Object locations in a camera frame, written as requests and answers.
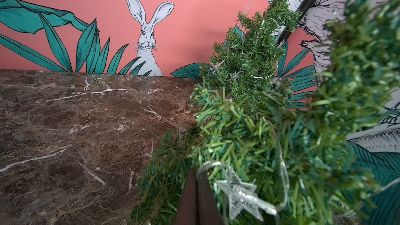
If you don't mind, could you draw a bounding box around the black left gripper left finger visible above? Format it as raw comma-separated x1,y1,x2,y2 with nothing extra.
173,168,198,225

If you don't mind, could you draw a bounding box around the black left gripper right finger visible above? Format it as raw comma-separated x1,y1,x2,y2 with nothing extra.
197,172,224,225

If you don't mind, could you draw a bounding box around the large green christmas tree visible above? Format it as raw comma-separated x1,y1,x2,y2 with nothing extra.
131,0,400,225

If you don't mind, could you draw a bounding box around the small green christmas tree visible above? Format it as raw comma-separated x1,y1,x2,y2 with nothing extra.
200,0,301,101

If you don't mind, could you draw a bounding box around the black frame post right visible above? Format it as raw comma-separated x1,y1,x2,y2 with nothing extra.
274,0,333,44

